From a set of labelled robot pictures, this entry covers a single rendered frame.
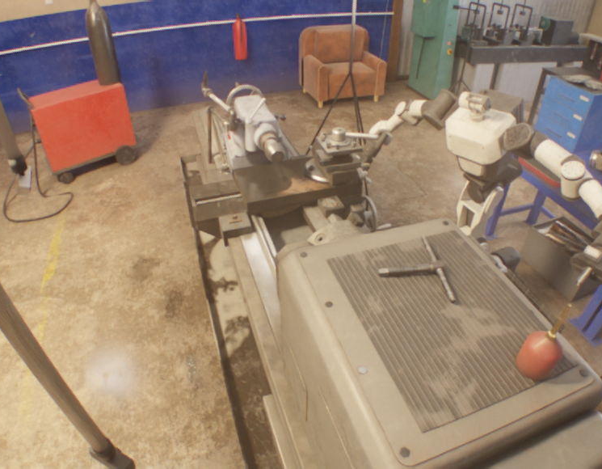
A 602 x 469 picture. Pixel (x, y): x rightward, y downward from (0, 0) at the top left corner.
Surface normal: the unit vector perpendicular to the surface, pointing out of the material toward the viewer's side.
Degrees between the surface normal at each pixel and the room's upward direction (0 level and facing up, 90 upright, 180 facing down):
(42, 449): 0
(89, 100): 90
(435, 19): 90
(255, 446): 0
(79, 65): 90
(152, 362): 0
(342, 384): 45
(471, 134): 68
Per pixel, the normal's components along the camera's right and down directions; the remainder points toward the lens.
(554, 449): 0.00, -0.78
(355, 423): -0.67, -0.42
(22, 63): 0.31, 0.59
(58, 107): 0.62, 0.49
